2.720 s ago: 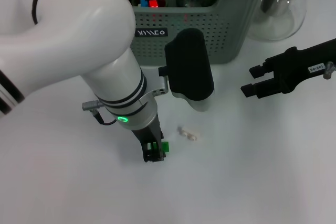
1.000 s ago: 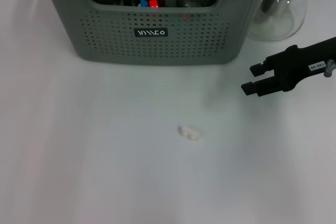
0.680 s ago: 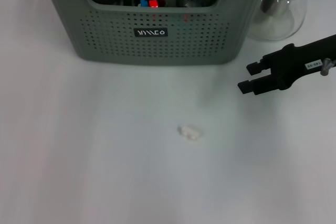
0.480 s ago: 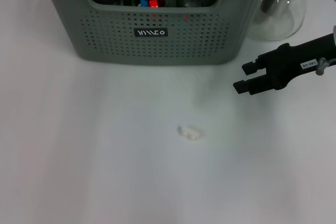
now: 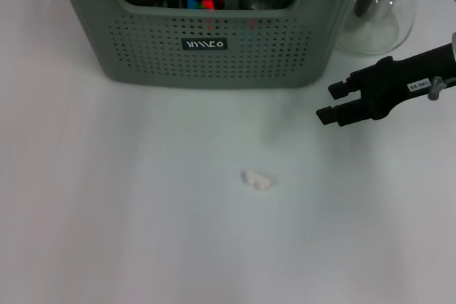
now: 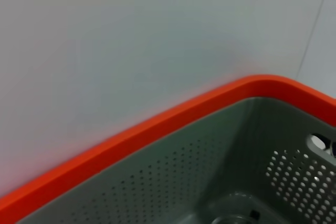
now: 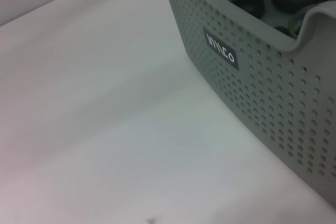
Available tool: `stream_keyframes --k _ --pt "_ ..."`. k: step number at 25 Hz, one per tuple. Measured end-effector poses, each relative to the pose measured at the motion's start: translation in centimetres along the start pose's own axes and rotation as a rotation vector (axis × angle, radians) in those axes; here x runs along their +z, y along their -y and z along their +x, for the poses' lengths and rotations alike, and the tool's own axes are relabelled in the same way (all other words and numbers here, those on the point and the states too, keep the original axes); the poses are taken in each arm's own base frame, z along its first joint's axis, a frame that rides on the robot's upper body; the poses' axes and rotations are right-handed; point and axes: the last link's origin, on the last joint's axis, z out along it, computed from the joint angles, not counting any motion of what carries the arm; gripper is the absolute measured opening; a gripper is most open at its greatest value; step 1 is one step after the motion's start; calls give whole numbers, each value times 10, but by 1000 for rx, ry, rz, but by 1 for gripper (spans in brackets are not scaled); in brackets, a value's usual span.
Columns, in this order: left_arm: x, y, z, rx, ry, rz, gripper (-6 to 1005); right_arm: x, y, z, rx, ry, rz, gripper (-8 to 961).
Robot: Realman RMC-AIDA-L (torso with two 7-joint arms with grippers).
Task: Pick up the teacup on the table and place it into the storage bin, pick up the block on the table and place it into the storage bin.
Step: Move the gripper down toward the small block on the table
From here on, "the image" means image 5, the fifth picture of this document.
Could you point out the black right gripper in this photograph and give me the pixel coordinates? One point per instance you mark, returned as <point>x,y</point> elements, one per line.
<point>399,79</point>

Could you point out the white toy brick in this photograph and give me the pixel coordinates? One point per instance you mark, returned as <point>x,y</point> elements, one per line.
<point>257,181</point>

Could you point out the red slope toy brick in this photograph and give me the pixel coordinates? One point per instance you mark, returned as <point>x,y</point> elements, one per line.
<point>209,4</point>

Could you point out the blue square toy plate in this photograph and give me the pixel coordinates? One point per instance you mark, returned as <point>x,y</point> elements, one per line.
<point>192,3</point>

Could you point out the grey-green perforated storage bin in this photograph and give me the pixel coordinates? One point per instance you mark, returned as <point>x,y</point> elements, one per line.
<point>249,62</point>

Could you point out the glass carafe black lid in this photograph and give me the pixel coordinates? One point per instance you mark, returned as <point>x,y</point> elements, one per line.
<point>377,26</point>

